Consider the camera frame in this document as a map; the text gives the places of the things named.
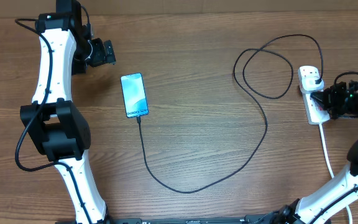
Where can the white power strip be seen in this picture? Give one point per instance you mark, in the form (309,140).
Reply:
(314,113)

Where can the blue Samsung Galaxy smartphone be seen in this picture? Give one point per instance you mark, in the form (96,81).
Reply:
(133,92)

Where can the white charger plug adapter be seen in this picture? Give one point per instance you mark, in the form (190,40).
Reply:
(309,85)

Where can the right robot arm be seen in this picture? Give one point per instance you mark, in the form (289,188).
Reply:
(342,189)

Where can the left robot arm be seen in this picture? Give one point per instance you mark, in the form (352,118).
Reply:
(55,133)

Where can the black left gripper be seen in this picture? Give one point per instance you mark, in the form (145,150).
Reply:
(102,57)

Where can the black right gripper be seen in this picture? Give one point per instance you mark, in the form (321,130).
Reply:
(328,98)

